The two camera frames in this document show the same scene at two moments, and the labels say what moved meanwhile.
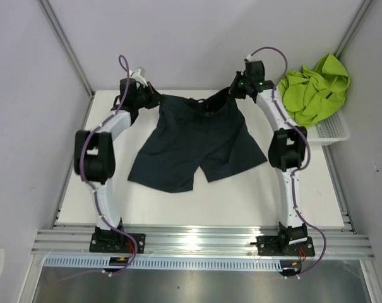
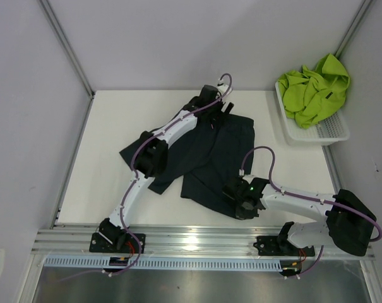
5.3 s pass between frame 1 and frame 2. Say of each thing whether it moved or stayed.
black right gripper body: moved
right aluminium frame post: stayed
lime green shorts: stayed
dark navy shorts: moved
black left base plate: stayed
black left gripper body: moved
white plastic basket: stayed
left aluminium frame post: stayed
